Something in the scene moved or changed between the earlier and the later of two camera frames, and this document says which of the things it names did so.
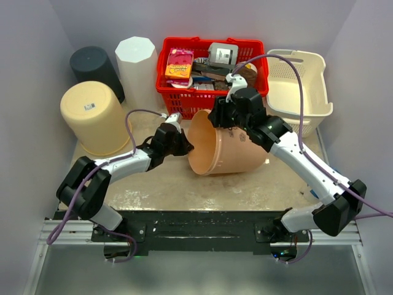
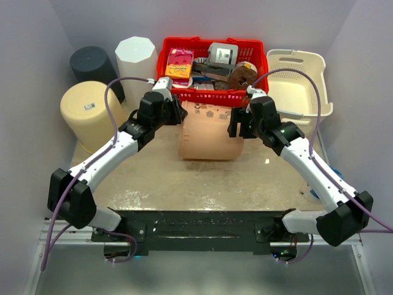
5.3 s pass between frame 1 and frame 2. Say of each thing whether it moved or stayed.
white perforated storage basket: stayed
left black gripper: moved
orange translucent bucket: stayed
